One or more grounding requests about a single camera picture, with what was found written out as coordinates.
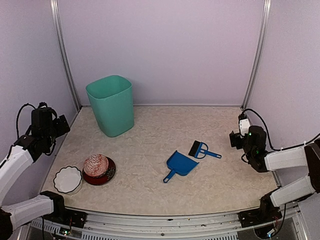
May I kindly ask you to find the blue hand brush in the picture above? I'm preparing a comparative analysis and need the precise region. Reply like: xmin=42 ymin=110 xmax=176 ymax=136
xmin=188 ymin=140 xmax=222 ymax=159

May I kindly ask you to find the teal plastic waste bin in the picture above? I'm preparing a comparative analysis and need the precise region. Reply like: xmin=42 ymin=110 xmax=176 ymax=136
xmin=85 ymin=75 xmax=134 ymax=138

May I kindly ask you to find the blue plastic dustpan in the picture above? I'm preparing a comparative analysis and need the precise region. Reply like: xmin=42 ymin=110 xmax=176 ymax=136
xmin=163 ymin=150 xmax=199 ymax=184

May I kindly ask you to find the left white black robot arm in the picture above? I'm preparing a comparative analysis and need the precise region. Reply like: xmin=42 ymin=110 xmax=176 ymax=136
xmin=0 ymin=102 xmax=70 ymax=240

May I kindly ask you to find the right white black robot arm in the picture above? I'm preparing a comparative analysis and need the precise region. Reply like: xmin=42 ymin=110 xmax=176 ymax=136
xmin=229 ymin=125 xmax=320 ymax=222

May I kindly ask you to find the red patterned bowl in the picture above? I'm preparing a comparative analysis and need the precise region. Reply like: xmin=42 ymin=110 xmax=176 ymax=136
xmin=83 ymin=154 xmax=109 ymax=178

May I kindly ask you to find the white scalloped dish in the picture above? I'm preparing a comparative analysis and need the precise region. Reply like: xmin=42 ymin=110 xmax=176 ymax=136
xmin=53 ymin=166 xmax=83 ymax=195

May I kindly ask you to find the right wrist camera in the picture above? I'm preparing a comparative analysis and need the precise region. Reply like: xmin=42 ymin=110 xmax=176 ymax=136
xmin=238 ymin=113 xmax=251 ymax=137

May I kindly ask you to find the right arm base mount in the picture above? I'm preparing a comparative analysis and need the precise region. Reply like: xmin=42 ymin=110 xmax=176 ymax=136
xmin=238 ymin=192 xmax=283 ymax=228

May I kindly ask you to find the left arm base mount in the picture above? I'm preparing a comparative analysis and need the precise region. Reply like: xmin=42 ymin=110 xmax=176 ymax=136
xmin=40 ymin=190 xmax=87 ymax=229

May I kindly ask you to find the front aluminium rail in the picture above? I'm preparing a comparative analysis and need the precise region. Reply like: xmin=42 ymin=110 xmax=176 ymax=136
xmin=14 ymin=207 xmax=308 ymax=240

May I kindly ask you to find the left metal corner post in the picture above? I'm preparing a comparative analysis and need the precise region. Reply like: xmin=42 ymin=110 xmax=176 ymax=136
xmin=50 ymin=0 xmax=82 ymax=112

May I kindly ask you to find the metal corner post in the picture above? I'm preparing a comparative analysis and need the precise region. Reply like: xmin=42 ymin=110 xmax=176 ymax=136
xmin=241 ymin=0 xmax=272 ymax=110
xmin=50 ymin=0 xmax=82 ymax=112

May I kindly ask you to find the right metal corner post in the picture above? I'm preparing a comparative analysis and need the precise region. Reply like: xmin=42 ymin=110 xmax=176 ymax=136
xmin=241 ymin=0 xmax=272 ymax=110

